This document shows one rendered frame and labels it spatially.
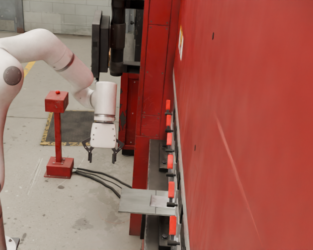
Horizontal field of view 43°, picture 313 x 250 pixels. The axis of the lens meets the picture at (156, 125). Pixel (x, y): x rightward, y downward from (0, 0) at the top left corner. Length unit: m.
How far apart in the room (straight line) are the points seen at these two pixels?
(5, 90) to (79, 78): 0.29
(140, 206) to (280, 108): 1.49
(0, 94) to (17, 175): 2.67
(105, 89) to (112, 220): 1.93
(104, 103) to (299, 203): 1.24
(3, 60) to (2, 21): 7.60
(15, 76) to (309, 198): 1.03
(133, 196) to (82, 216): 1.49
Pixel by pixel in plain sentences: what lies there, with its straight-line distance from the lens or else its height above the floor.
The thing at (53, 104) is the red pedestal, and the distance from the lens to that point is 3.49.
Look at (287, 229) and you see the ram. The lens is 0.42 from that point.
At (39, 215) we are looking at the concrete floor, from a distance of 3.44.
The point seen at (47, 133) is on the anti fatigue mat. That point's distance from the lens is 4.59.
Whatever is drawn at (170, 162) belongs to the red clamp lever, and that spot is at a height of 1.30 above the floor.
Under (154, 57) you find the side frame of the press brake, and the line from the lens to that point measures 2.49.
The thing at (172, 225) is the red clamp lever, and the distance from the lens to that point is 1.35.
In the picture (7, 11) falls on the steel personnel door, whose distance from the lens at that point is 8.80.
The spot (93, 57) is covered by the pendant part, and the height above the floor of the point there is 1.38.
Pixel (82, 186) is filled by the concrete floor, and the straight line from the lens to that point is 3.73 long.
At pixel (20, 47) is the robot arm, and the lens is 1.37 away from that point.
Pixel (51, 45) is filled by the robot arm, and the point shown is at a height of 1.80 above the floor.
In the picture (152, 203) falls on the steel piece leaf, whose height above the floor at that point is 1.00.
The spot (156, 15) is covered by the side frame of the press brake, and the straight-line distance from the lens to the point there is 2.43.
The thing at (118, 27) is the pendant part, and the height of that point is 1.49.
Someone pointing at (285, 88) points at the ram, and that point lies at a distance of 0.45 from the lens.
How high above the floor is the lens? 2.17
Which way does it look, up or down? 26 degrees down
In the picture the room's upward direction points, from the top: 5 degrees clockwise
